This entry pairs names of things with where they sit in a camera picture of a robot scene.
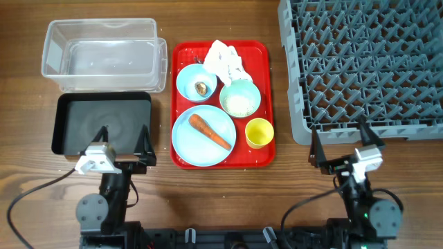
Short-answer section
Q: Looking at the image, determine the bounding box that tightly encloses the red serving tray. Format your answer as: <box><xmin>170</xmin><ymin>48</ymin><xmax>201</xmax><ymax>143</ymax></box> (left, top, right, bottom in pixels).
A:
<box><xmin>170</xmin><ymin>40</ymin><xmax>275</xmax><ymax>169</ymax></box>

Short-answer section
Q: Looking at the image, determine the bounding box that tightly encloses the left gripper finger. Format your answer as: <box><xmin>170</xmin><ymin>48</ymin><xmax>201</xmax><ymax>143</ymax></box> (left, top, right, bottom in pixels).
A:
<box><xmin>134</xmin><ymin>125</ymin><xmax>156</xmax><ymax>163</ymax></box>
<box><xmin>91</xmin><ymin>126</ymin><xmax>108</xmax><ymax>144</ymax></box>

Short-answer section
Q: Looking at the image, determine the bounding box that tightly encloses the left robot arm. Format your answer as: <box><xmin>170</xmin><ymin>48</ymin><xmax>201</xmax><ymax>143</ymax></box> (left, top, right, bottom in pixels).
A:
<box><xmin>75</xmin><ymin>125</ymin><xmax>156</xmax><ymax>249</ymax></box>

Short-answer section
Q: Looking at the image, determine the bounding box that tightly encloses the left black cable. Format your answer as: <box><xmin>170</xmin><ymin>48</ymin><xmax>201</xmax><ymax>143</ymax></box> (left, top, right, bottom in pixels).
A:
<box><xmin>6</xmin><ymin>167</ymin><xmax>78</xmax><ymax>249</ymax></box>

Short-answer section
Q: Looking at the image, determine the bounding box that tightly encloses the orange carrot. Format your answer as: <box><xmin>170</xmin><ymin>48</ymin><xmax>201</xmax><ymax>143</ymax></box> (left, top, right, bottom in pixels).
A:
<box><xmin>188</xmin><ymin>114</ymin><xmax>232</xmax><ymax>150</ymax></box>

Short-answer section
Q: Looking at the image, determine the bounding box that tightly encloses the light blue plate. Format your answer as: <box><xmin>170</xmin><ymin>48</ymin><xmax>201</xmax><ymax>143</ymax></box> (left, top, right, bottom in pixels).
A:
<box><xmin>172</xmin><ymin>105</ymin><xmax>237</xmax><ymax>167</ymax></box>

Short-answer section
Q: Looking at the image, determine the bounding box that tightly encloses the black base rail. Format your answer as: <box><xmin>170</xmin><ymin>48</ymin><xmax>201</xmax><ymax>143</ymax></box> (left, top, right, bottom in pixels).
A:
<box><xmin>79</xmin><ymin>227</ymin><xmax>387</xmax><ymax>249</ymax></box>

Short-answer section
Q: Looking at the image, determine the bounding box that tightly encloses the clear plastic bin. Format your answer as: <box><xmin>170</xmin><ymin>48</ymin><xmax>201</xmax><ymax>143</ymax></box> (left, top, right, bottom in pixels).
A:
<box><xmin>41</xmin><ymin>18</ymin><xmax>168</xmax><ymax>93</ymax></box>

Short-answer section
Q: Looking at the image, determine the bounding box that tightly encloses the grey dishwasher rack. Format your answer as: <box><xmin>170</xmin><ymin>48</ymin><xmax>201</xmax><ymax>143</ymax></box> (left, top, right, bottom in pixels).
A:
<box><xmin>278</xmin><ymin>0</ymin><xmax>442</xmax><ymax>145</ymax></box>

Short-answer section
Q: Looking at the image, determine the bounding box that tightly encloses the green bowl with rice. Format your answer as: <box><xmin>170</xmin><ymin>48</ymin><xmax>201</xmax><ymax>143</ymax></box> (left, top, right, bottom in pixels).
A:
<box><xmin>219</xmin><ymin>80</ymin><xmax>262</xmax><ymax>118</ymax></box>

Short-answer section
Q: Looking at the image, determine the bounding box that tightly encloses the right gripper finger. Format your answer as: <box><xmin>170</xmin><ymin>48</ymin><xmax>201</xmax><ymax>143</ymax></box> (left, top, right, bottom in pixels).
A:
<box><xmin>357</xmin><ymin>116</ymin><xmax>385</xmax><ymax>151</ymax></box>
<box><xmin>308</xmin><ymin>127</ymin><xmax>327</xmax><ymax>168</ymax></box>

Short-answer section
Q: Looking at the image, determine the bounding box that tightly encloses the yellow cup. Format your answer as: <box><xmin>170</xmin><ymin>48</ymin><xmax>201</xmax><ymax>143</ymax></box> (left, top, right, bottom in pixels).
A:
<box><xmin>245</xmin><ymin>118</ymin><xmax>274</xmax><ymax>149</ymax></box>

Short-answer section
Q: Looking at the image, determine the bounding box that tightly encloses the brown mushroom piece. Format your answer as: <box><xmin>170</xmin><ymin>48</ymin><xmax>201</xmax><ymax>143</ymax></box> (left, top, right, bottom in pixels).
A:
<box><xmin>195</xmin><ymin>82</ymin><xmax>208</xmax><ymax>96</ymax></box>

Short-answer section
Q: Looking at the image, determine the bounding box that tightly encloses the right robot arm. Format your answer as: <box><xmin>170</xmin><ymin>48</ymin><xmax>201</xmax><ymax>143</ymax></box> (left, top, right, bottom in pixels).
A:
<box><xmin>308</xmin><ymin>118</ymin><xmax>404</xmax><ymax>248</ymax></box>

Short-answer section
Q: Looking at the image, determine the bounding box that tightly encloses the white napkin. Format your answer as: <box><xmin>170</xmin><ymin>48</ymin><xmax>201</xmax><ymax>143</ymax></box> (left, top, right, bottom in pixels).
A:
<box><xmin>203</xmin><ymin>40</ymin><xmax>253</xmax><ymax>86</ymax></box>

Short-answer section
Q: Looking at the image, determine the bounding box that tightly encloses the right black cable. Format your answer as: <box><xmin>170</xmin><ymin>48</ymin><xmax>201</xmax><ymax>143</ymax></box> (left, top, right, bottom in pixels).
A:
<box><xmin>280</xmin><ymin>176</ymin><xmax>350</xmax><ymax>249</ymax></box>

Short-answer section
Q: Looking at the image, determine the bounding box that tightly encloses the small blue bowl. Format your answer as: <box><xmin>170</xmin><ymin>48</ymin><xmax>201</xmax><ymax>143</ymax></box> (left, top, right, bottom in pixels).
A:
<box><xmin>176</xmin><ymin>64</ymin><xmax>217</xmax><ymax>102</ymax></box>

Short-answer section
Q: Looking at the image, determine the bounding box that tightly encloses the black tray bin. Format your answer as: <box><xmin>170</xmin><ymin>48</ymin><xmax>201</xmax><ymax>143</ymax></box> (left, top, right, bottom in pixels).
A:
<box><xmin>51</xmin><ymin>91</ymin><xmax>152</xmax><ymax>156</ymax></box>

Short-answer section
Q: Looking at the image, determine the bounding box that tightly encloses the black cable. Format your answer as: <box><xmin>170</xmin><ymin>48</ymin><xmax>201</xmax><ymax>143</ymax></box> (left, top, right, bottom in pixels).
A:
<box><xmin>6</xmin><ymin>167</ymin><xmax>78</xmax><ymax>249</ymax></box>
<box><xmin>280</xmin><ymin>176</ymin><xmax>350</xmax><ymax>249</ymax></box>

